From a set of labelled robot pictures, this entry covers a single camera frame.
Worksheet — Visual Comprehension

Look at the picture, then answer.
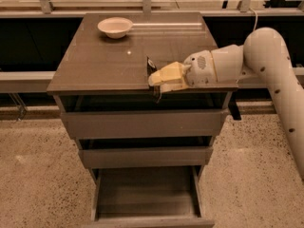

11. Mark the bottom grey open drawer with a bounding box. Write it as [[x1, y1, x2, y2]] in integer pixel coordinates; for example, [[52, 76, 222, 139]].
[[82, 166, 215, 228]]

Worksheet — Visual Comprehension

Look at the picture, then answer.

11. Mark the middle grey drawer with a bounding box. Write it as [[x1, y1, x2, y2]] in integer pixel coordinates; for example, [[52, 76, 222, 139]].
[[79, 146, 213, 169]]

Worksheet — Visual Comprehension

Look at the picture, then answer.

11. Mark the grey drawer cabinet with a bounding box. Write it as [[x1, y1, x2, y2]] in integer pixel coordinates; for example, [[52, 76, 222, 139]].
[[46, 11, 242, 228]]

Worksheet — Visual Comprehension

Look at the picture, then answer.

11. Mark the white paper bowl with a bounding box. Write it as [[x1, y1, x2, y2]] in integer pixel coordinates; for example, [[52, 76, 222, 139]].
[[97, 17, 133, 39]]

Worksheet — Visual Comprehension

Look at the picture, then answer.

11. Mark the white cable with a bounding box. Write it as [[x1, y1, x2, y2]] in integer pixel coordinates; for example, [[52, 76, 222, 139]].
[[250, 8, 258, 32]]

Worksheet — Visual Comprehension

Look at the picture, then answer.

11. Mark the top grey drawer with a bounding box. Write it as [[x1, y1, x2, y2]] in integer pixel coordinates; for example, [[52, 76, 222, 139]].
[[62, 109, 228, 140]]

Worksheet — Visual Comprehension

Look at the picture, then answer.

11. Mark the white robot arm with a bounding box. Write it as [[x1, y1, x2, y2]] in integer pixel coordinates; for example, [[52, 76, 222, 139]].
[[148, 28, 304, 179]]

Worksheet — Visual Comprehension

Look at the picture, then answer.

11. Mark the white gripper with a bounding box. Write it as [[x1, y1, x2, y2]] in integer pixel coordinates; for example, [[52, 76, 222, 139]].
[[148, 50, 217, 93]]

